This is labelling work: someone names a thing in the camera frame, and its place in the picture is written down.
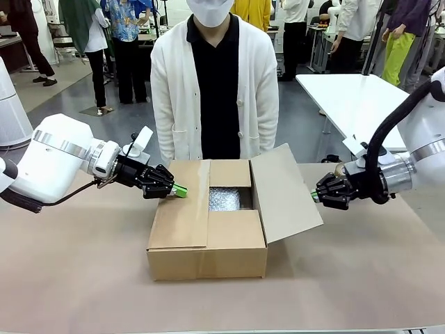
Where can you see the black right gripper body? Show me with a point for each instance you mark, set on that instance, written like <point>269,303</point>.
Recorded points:
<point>359,186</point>

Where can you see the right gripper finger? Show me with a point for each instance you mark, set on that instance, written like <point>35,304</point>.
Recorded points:
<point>333,201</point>
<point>333,182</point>

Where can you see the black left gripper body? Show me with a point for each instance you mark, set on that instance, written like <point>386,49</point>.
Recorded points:
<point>133,172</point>

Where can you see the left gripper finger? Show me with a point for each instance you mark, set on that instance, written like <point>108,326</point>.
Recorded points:
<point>165,175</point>
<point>158,192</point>

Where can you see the bubble wrap bundle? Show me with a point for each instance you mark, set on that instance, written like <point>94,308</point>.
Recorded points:
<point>224,199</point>

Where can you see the brown cardboard box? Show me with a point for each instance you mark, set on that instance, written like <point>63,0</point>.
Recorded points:
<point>208,257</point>

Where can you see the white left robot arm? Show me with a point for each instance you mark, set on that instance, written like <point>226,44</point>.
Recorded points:
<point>59,163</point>

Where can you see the person's left forearm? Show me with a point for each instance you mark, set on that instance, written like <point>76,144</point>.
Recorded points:
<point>269,132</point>

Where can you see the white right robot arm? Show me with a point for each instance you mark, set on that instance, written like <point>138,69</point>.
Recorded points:
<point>424,118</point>

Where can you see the person's right forearm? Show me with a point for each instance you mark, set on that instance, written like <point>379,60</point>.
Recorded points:
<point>165,139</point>

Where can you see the brown packing tape roll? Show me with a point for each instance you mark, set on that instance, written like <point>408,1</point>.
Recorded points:
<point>339,171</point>

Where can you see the dark floor mat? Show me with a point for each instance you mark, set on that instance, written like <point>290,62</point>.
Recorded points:
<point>91,111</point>

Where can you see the white side table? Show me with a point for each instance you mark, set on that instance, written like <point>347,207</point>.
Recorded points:
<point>347,97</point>

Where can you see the person in white cardigan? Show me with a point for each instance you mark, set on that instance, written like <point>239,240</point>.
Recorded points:
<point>174,87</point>

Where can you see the bystander with green jacket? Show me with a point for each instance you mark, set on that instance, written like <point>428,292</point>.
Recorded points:
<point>99,69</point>

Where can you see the bystander in blue floral shirt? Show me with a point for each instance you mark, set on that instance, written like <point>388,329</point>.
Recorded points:
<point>130,52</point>

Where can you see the bystander in grey trousers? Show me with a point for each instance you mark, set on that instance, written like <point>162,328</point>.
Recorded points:
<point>419,66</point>

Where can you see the white air purifier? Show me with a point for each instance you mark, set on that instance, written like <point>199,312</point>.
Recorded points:
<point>10,111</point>

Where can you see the bystander in lime trousers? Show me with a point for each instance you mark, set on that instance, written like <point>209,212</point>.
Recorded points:
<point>396,52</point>

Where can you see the black vertical pole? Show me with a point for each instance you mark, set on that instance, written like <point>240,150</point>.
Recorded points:
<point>373,45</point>

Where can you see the bystander in white shirt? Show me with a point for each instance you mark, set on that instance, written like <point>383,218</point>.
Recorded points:
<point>295,38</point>

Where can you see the bystander in white sweatshirt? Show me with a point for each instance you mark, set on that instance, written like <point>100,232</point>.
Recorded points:
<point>354,31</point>

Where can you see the bystander in black clothes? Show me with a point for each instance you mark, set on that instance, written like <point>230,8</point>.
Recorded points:
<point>33,41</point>

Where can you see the white face mask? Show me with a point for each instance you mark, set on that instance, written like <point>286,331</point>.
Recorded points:
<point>210,12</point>

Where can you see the white desk with laptop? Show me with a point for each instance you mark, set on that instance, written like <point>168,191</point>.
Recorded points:
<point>10,43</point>

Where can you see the bystander in yellow top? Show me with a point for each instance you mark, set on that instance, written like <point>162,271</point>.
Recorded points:
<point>252,10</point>

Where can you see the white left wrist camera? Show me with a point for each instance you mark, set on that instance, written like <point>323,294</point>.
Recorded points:
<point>140,141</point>

